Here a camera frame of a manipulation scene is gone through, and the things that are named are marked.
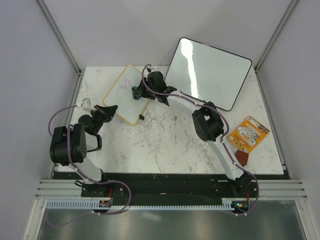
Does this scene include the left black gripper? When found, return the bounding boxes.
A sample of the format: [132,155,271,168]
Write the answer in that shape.
[91,104,119,134]

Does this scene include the blue black whiteboard eraser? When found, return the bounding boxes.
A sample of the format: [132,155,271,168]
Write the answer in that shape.
[131,86,141,100]

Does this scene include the yellow framed small whiteboard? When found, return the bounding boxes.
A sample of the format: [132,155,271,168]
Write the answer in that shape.
[102,64,149,126]

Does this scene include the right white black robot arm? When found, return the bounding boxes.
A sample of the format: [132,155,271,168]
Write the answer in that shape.
[131,64,252,197]

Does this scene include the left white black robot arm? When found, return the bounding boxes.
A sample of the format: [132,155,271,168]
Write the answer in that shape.
[49,103,118,197]

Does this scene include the black framed large whiteboard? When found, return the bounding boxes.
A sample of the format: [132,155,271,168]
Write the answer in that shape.
[164,37,252,111]

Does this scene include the orange product card package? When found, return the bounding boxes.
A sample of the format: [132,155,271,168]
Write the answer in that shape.
[227,116,271,154]

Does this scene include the small brown box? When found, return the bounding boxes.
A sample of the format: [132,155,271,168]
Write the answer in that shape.
[235,150,249,167]

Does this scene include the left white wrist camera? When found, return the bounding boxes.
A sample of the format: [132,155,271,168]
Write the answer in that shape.
[77,98,94,112]

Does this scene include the aluminium frame rail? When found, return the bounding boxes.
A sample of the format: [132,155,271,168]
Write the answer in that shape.
[35,179,82,199]

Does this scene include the white slotted cable duct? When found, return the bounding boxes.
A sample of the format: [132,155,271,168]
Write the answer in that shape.
[46,199,235,211]

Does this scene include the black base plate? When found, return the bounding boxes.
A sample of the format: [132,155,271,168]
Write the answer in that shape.
[52,171,260,207]

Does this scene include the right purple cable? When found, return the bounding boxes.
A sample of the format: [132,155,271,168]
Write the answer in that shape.
[141,63,261,217]

